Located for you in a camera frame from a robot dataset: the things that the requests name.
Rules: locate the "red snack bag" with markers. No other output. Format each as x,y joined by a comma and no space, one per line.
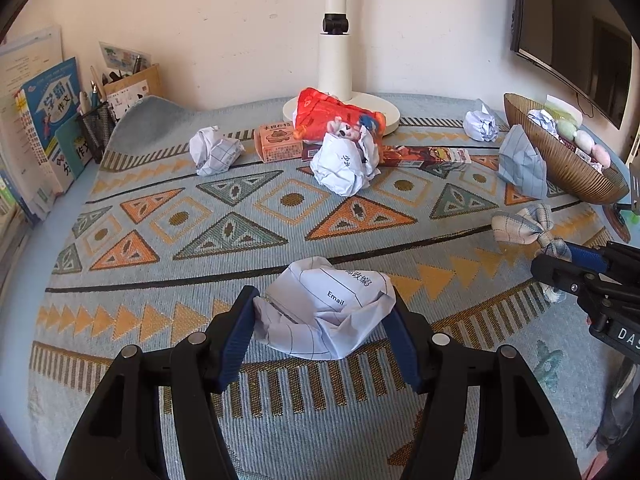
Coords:
315,109

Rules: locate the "printed email paper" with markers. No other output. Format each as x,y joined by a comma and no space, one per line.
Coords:
315,312

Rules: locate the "stack of flat workbooks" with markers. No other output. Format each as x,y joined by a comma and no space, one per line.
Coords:
15,232

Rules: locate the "small crumpled paper ball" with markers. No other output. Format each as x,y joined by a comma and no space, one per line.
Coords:
481,124

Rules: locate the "patterned blue woven mat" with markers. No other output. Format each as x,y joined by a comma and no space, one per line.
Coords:
158,251

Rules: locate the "black mesh pen holder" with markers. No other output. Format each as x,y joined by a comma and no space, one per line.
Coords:
97,127

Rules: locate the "crumpled paper ball far left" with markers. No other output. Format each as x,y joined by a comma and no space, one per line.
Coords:
212,152

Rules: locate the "orange small carton box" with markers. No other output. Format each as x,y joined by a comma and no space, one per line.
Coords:
276,142

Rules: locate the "white desk lamp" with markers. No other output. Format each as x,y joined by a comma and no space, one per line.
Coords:
335,68

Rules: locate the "plaid fabric bow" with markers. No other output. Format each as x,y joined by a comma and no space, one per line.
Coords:
531,225

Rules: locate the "crumpled paper ball centre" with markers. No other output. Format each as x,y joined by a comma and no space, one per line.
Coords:
345,166

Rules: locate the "dark wall monitor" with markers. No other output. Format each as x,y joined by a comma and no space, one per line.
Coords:
585,44

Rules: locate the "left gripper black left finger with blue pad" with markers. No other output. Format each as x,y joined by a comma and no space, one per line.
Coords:
118,435

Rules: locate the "upright row of books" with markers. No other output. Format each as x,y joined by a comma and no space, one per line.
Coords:
22,60

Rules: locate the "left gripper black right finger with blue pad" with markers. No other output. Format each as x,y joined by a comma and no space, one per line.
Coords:
518,435

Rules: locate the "blue boxed book set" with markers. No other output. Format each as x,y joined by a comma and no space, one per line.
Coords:
48,105

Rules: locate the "dango plush keychain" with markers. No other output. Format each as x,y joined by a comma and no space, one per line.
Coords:
583,145

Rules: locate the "brown paper storage box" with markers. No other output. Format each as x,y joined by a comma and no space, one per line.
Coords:
123,94

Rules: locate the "red illustrated long box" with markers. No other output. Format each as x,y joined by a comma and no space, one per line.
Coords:
422,156

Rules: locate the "crumpled paper beside basket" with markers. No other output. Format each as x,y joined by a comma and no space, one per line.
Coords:
521,164

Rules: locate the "crumpled bluish paper ball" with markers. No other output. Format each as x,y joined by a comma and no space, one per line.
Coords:
544,120

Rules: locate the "brown woven basket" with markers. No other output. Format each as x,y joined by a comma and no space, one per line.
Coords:
566,169

